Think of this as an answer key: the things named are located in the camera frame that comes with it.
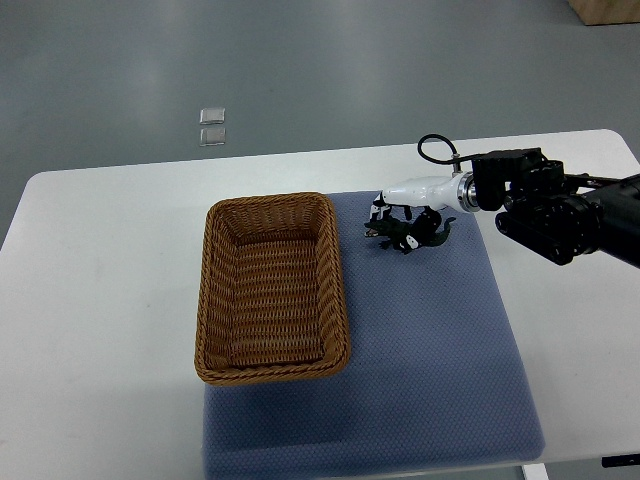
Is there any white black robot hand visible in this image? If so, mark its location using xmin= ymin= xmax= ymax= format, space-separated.
xmin=368 ymin=172 xmax=479 ymax=222

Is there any dark green toy crocodile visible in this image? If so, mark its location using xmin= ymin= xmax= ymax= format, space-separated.
xmin=364 ymin=215 xmax=456 ymax=254

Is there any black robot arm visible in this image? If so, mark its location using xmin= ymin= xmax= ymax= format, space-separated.
xmin=469 ymin=148 xmax=639 ymax=267

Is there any brown wicker basket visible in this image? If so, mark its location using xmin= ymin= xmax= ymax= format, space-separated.
xmin=194 ymin=192 xmax=351 ymax=386

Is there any blue quilted mat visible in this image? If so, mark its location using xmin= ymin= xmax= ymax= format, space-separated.
xmin=202 ymin=192 xmax=545 ymax=479

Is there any wooden box corner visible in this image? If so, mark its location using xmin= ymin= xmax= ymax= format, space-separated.
xmin=568 ymin=0 xmax=639 ymax=26

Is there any lower clear floor plate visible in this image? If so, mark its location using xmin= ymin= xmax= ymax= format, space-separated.
xmin=200 ymin=126 xmax=226 ymax=146

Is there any clear floor plate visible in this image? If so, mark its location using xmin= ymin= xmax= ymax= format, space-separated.
xmin=200 ymin=126 xmax=226 ymax=146
xmin=199 ymin=107 xmax=226 ymax=125

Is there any upper clear floor plate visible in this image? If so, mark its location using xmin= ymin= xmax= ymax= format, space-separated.
xmin=199 ymin=107 xmax=226 ymax=125

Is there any white table leg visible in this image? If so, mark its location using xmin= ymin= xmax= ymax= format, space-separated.
xmin=521 ymin=463 xmax=549 ymax=480

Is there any black table control panel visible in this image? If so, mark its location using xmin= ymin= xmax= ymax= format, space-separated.
xmin=601 ymin=453 xmax=640 ymax=468

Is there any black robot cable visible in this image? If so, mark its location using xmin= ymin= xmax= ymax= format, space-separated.
xmin=417 ymin=133 xmax=476 ymax=176

